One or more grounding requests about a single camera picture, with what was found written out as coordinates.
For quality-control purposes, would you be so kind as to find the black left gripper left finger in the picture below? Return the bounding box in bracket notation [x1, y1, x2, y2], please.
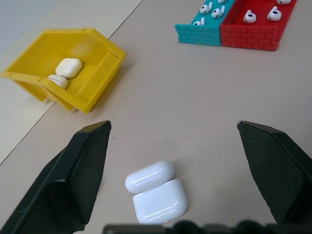
[0, 120, 112, 234]

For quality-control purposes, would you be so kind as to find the yellow plastic bin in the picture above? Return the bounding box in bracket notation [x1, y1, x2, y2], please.
[1, 28, 127, 114]

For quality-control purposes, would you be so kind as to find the teal brick-pattern tray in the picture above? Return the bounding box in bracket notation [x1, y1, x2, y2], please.
[175, 0, 236, 47]

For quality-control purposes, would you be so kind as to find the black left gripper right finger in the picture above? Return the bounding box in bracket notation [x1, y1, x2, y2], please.
[236, 120, 312, 224]

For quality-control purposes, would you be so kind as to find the red brick-pattern tray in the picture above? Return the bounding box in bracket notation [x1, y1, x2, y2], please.
[220, 0, 298, 51]

